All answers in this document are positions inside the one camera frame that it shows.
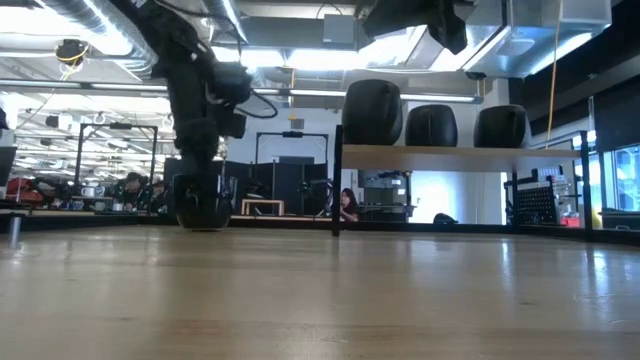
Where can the black gantry frame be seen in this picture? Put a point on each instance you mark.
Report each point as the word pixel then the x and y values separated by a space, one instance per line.
pixel 292 134
pixel 120 126

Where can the black mug red inside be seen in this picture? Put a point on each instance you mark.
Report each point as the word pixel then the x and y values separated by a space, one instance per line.
pixel 431 127

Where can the person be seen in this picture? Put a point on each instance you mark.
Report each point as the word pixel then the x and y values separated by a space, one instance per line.
pixel 159 197
pixel 348 205
pixel 133 190

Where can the silver metal post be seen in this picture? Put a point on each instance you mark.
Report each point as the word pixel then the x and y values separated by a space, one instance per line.
pixel 15 232

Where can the small wooden bench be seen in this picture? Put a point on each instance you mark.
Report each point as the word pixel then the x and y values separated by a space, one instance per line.
pixel 262 201

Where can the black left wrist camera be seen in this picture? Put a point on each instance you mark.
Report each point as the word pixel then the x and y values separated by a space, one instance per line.
pixel 232 125

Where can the black monitor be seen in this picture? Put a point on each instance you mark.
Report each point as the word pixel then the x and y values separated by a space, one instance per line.
pixel 6 165

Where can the wooden shelf board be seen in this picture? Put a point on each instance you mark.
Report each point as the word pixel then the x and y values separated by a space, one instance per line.
pixel 450 159

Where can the black dome object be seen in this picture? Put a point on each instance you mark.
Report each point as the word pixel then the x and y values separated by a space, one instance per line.
pixel 444 219

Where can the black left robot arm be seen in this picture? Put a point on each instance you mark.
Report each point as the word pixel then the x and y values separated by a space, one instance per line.
pixel 165 35

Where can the grey ceiling electrical box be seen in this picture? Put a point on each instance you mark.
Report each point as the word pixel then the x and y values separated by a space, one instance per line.
pixel 339 29

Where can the black partition screen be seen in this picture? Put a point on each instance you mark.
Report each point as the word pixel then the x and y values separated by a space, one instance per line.
pixel 287 187

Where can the silver spiral ventilation duct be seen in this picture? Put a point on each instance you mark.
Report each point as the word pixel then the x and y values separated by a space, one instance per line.
pixel 95 25
pixel 232 20

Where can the red bag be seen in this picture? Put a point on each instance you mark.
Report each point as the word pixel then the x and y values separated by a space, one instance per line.
pixel 20 189

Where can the red plastic bin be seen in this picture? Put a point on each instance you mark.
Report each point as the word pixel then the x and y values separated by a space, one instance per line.
pixel 570 221

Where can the long ceiling light strip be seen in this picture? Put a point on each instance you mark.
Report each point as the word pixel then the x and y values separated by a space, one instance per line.
pixel 125 86

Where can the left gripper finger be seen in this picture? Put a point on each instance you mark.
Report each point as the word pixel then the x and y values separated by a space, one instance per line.
pixel 208 164
pixel 186 164

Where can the silver rectangular air duct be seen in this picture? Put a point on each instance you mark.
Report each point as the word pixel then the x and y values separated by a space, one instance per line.
pixel 525 50

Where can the glass window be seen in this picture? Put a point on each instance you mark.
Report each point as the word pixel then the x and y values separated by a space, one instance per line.
pixel 627 177

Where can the black pegboard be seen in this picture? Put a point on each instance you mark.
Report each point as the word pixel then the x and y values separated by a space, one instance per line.
pixel 537 205

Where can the black aluminium table frame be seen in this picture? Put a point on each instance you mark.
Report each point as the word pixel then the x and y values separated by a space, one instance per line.
pixel 450 227

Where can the grey equipment cart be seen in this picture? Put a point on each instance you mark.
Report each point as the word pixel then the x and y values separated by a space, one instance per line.
pixel 385 182

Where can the black mug yellow inside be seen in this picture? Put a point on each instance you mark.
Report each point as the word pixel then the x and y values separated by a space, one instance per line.
pixel 500 127

